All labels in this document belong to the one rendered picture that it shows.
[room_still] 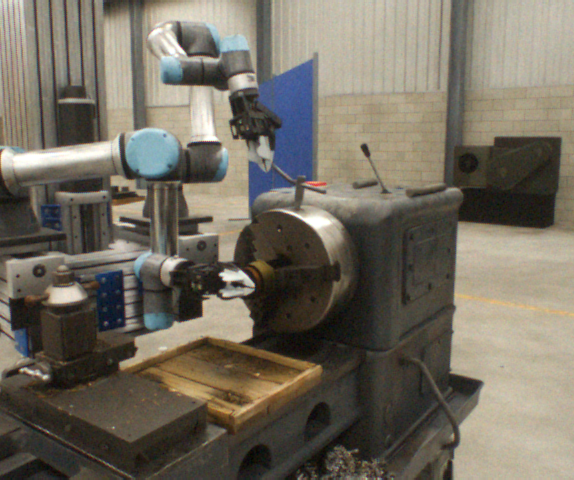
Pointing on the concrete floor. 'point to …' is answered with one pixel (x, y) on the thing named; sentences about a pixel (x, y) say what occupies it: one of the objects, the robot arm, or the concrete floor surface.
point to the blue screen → (291, 104)
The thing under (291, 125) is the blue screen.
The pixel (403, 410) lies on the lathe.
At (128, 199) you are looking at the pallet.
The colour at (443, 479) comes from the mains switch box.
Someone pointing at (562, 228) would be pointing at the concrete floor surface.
